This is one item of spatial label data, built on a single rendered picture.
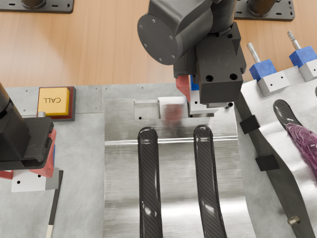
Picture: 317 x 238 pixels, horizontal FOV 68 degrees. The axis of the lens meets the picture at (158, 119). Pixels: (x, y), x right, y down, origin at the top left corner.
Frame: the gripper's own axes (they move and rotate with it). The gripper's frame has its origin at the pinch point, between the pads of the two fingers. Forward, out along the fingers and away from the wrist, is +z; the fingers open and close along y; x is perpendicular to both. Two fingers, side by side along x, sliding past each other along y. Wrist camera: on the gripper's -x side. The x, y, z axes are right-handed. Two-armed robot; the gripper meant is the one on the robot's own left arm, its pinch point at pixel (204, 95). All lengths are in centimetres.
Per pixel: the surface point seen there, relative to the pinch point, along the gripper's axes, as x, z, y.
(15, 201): -13.4, 14.8, -40.1
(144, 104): 3.3, 5.4, -11.7
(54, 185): -14.3, 3.9, -25.8
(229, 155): -7.1, 9.8, 4.7
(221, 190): -13.2, 12.1, 2.6
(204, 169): -9.6, 10.7, -0.2
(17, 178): -14.7, -0.6, -29.4
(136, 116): 1.0, 6.5, -13.5
